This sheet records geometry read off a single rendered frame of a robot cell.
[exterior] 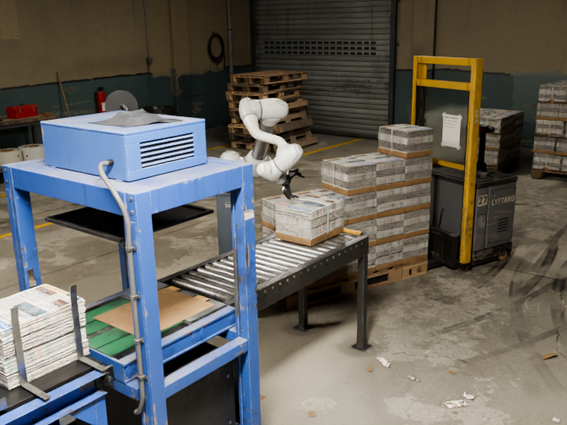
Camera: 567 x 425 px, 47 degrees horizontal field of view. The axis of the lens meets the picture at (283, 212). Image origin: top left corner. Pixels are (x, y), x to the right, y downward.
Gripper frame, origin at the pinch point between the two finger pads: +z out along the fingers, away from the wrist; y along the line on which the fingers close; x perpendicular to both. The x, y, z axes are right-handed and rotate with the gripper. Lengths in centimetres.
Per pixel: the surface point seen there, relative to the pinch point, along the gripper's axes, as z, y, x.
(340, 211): 31.6, 6.0, 14.7
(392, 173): 134, -47, -11
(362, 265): 49, 36, 31
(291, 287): -26, 61, 32
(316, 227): 10.7, 21.7, 14.0
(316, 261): -7, 43, 32
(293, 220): 3.2, 21.4, 0.2
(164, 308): -95, 88, 9
